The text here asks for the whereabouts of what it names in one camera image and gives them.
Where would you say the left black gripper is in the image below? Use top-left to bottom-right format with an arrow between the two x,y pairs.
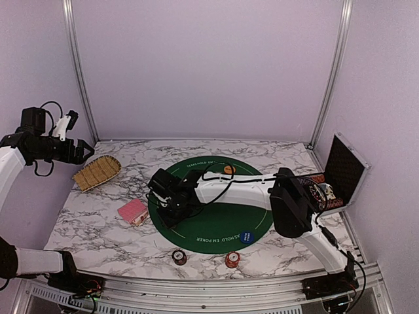
30,137 -> 94,164

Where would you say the black poker chip stack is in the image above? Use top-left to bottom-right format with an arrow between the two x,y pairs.
172,249 -> 187,266

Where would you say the orange big blind button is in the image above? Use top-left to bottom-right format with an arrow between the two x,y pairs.
223,166 -> 236,175

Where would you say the blue small blind button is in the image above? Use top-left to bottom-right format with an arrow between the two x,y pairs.
239,231 -> 255,245

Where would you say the red poker chip stack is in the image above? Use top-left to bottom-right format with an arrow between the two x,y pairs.
225,251 -> 240,268

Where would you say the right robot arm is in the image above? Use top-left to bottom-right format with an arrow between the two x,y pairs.
147,167 -> 354,293

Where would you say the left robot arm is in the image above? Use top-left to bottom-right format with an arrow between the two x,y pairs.
1,105 -> 94,293

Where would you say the woven bamboo tray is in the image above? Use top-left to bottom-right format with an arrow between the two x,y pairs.
73,155 -> 122,192

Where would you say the round green poker mat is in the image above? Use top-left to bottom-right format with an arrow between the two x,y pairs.
148,156 -> 273,254

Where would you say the red playing card deck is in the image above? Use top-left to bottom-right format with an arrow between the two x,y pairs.
118,199 -> 149,226

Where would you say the aluminium poker chip case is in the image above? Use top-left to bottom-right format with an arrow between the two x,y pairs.
299,133 -> 370,214

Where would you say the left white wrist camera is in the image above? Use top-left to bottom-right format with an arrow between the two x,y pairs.
52,110 -> 79,142

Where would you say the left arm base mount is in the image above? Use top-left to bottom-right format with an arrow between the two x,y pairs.
48,273 -> 105,298

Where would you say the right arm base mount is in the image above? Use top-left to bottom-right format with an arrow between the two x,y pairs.
302,274 -> 359,300

